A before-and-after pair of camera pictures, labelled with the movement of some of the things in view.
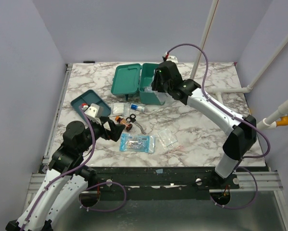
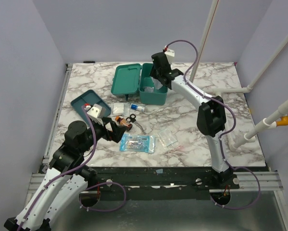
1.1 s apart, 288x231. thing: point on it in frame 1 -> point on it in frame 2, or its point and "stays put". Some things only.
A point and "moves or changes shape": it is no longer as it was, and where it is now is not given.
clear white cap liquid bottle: (161, 96) moves or changes shape
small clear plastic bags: (148, 89) stays put
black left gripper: (116, 129) stays put
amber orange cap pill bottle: (122, 121) stays put
